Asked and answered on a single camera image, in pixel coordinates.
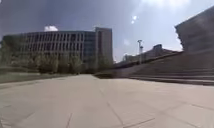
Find row of trees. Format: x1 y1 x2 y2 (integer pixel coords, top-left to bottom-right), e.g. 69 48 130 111
0 41 113 75

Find large curved grey building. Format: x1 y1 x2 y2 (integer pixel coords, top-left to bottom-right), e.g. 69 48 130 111
0 26 114 71

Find pale stone slab plaza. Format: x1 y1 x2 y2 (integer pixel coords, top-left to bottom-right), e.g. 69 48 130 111
0 73 214 128

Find dark angular building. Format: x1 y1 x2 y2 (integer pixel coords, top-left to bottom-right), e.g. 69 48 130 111
174 4 214 53

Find low dark building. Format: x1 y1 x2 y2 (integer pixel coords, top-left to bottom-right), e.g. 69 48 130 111
121 43 180 64

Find wide stone steps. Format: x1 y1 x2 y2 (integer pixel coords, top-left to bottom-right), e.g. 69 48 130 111
94 49 214 87

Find lamp post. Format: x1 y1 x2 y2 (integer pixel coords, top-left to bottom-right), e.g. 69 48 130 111
136 39 144 65

